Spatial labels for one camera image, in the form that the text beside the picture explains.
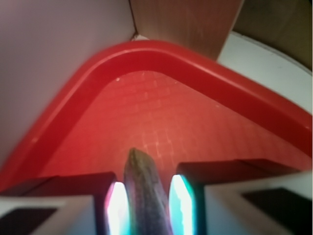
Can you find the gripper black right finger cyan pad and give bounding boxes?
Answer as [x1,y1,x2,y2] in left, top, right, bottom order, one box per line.
[169,159,313,235]

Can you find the red plastic tray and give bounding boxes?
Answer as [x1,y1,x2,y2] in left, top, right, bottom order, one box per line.
[0,41,312,189]

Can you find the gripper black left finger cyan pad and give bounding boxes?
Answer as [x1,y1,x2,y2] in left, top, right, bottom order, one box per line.
[0,172,128,235]

